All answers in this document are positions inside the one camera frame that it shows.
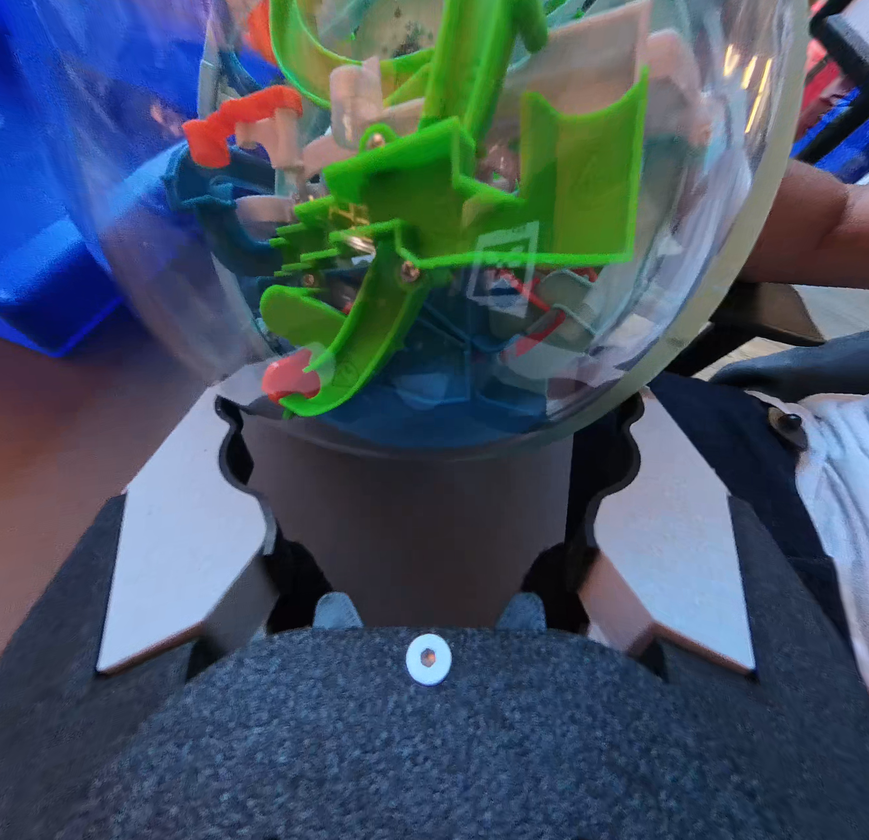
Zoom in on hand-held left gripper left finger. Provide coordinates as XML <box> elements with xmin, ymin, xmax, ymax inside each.
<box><xmin>96</xmin><ymin>384</ymin><xmax>281</xmax><ymax>674</ymax></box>

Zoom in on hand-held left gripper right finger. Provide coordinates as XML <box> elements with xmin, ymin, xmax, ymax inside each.
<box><xmin>565</xmin><ymin>389</ymin><xmax>758</xmax><ymax>674</ymax></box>

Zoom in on clear plastic maze ball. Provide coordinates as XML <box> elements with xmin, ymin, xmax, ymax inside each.
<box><xmin>163</xmin><ymin>0</ymin><xmax>813</xmax><ymax>451</ymax></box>

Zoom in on person's right forearm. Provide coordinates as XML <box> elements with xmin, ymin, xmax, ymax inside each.
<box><xmin>743</xmin><ymin>160</ymin><xmax>869</xmax><ymax>288</ymax></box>

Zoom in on person's dark trousers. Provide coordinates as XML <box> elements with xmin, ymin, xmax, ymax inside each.
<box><xmin>648</xmin><ymin>372</ymin><xmax>846</xmax><ymax>624</ymax></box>

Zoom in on person's white shirt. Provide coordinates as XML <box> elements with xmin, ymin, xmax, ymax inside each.
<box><xmin>764</xmin><ymin>392</ymin><xmax>869</xmax><ymax>688</ymax></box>

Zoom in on blue plastic bin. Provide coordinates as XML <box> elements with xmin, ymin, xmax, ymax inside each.
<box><xmin>0</xmin><ymin>0</ymin><xmax>286</xmax><ymax>359</ymax></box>

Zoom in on black metal frame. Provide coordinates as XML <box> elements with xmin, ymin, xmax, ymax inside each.
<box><xmin>791</xmin><ymin>0</ymin><xmax>869</xmax><ymax>166</ymax></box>

